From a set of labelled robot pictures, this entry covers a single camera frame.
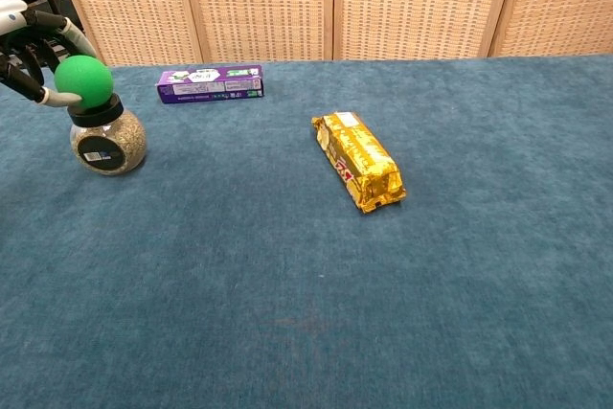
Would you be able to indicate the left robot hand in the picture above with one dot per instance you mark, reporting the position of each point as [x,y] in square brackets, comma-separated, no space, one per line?
[29,40]

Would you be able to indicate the green foam ball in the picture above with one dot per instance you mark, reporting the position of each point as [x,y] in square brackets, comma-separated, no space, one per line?
[84,81]

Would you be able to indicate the blue velvet table cloth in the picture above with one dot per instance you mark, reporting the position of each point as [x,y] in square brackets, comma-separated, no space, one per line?
[306,284]

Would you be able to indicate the small jar with black lid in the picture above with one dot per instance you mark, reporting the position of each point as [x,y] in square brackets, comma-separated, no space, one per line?
[109,143]

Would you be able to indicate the woven rattan folding screen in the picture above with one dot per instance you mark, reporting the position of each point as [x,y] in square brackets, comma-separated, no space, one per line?
[306,2]

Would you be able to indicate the gold foil snack package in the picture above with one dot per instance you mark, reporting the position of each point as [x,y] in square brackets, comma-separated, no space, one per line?
[360,160]

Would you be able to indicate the purple toothpaste box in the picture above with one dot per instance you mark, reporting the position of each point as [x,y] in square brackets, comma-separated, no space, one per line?
[211,84]

